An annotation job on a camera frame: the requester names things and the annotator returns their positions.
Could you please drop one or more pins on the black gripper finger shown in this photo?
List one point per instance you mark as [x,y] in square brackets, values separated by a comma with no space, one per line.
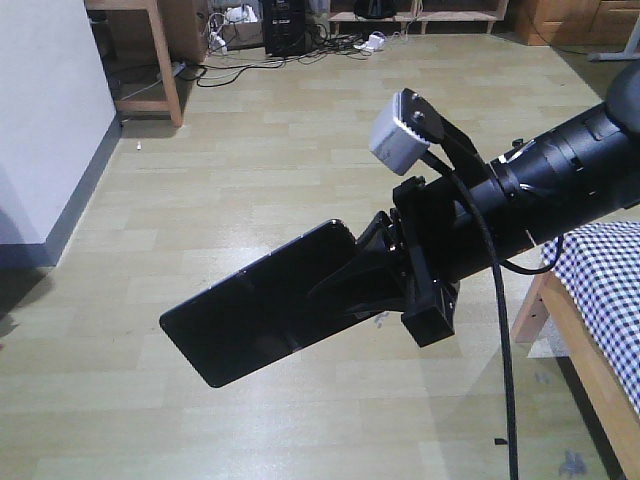
[337,280]

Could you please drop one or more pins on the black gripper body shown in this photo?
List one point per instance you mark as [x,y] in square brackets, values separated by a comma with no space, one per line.
[453,227]

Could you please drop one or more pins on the black smartphone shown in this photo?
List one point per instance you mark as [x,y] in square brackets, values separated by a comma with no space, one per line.
[263,313]

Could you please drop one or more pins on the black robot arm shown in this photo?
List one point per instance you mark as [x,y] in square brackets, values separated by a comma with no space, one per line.
[577,172]

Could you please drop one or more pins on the white desk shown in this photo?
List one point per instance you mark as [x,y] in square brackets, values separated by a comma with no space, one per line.
[630,51]

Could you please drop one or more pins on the black white checkered duvet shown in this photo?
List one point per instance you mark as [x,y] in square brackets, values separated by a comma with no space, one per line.
[599,267]

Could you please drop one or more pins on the white power strip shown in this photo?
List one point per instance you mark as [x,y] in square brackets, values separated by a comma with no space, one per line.
[373,43]

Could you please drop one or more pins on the wooden shelf unit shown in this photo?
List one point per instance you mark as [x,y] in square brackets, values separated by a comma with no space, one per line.
[424,12]

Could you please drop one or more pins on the wooden cabinet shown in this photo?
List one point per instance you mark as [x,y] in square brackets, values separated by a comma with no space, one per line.
[574,22]

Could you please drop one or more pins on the black computer tower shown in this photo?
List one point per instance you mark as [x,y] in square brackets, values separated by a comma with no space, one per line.
[284,27]

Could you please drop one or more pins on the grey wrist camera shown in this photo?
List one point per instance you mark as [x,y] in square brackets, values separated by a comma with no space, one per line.
[392,140]

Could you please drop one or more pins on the wooden bed frame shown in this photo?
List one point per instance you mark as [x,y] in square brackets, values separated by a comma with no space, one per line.
[547,298]

